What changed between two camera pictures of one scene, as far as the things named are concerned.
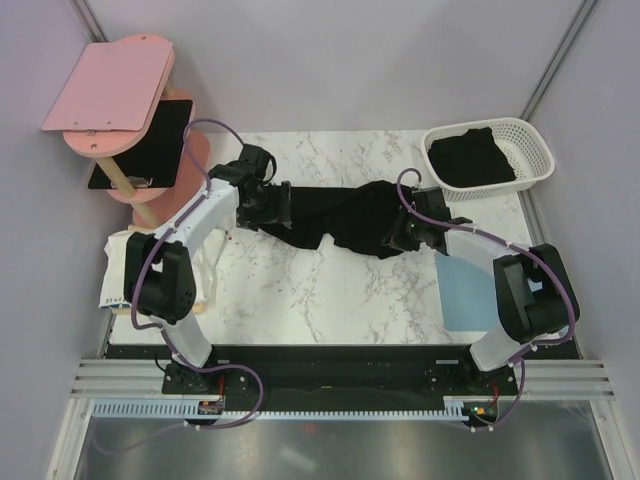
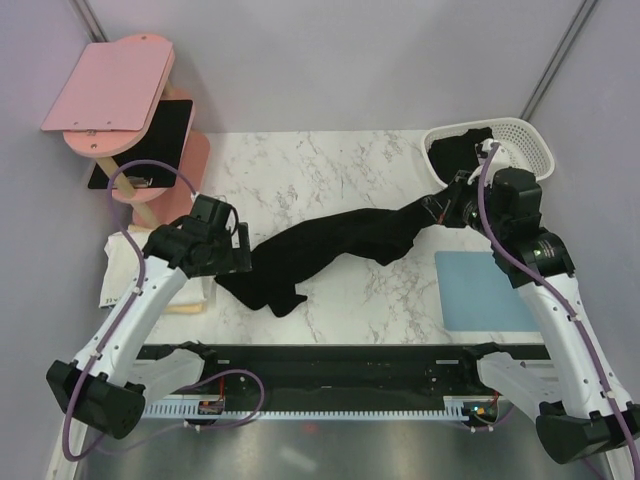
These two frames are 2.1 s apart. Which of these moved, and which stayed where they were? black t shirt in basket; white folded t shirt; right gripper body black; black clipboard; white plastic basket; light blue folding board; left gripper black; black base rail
Moved: left gripper black; right gripper body black
Stayed: black base rail; white plastic basket; black clipboard; white folded t shirt; light blue folding board; black t shirt in basket
